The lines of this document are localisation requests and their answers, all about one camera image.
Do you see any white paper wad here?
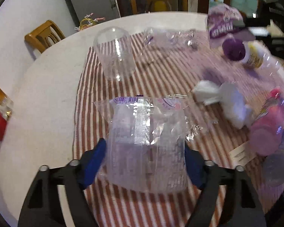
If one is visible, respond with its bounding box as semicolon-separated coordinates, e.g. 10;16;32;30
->
220;82;253;129

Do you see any blue label water bottle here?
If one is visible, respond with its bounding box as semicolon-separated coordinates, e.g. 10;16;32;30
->
262;130;284;187

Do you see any clear plastic wrap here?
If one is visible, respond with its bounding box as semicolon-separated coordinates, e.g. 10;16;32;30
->
140;27;198;55

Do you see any amber liquor bottle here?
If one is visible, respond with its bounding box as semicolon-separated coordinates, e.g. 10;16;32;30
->
0;89;14;120

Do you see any yellow label clear bottle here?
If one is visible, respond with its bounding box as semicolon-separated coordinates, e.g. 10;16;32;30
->
222;38;280;72

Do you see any clear plastic cup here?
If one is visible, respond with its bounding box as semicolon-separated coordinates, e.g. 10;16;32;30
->
93;27;136;82

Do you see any wooden chair left side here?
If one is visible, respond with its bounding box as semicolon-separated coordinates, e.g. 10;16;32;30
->
24;20;66;53

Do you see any purple snack wrapper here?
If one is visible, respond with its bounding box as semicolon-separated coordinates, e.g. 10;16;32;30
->
206;4;243;48

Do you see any striped red white cloth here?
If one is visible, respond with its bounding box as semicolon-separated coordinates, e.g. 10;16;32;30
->
73;32;284;226

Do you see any crumpled white tissue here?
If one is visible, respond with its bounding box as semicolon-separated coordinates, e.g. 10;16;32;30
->
192;80;221;106

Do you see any pink label bottle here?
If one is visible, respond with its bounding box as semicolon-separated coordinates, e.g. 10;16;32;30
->
249;88;284;156

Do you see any clear plastic bag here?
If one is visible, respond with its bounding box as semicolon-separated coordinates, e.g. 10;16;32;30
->
95;96;214;193

